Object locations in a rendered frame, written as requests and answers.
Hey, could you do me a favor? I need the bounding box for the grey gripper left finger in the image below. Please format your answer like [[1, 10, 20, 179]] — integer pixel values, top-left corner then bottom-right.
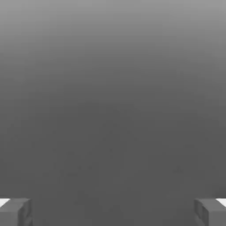
[[0, 198, 34, 226]]

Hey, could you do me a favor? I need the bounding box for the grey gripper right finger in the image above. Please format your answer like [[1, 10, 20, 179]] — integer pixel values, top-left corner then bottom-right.
[[193, 198, 226, 226]]

